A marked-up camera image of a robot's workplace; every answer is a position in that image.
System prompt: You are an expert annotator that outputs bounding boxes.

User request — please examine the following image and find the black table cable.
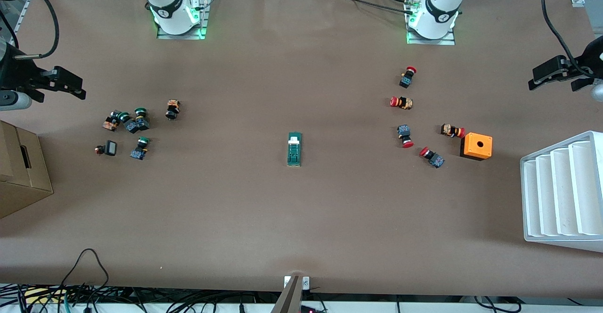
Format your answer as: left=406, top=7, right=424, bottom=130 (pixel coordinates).
left=327, top=0, right=421, bottom=14

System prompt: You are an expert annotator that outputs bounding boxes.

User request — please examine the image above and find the aluminium arm base plate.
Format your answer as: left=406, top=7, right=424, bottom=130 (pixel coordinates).
left=406, top=0, right=456, bottom=46
left=157, top=0, right=209, bottom=40

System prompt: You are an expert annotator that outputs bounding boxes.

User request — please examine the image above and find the tan camera post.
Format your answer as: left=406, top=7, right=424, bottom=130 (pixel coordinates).
left=271, top=275, right=304, bottom=313

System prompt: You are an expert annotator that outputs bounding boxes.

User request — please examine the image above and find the red mushroom button blue block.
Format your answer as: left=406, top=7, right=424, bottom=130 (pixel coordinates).
left=397, top=124, right=415, bottom=149
left=399, top=66, right=417, bottom=89
left=419, top=146, right=445, bottom=169

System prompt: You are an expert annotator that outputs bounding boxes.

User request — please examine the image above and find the orange button enclosure box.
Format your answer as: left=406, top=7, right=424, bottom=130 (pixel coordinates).
left=460, top=132, right=493, bottom=162

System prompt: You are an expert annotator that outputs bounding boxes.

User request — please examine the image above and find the brown cardboard box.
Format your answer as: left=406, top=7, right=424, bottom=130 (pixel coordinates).
left=0, top=120, right=54, bottom=219

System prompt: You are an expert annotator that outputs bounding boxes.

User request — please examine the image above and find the white slotted tray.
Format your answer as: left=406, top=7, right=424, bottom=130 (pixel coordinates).
left=520, top=131, right=603, bottom=253

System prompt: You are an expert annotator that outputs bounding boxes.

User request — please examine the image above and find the black cable bundle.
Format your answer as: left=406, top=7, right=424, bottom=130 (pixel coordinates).
left=0, top=282, right=283, bottom=313

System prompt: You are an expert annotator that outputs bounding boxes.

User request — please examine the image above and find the green terminal block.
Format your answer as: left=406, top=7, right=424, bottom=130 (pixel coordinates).
left=287, top=132, right=302, bottom=167

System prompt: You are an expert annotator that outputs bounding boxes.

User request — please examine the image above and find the thin black looped cable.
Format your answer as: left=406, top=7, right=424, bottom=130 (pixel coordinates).
left=60, top=248, right=110, bottom=299

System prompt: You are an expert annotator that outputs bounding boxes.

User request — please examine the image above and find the green pushbutton blue contact block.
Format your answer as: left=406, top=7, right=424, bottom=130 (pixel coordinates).
left=134, top=107, right=150, bottom=131
left=118, top=111, right=140, bottom=134
left=130, top=136, right=151, bottom=161

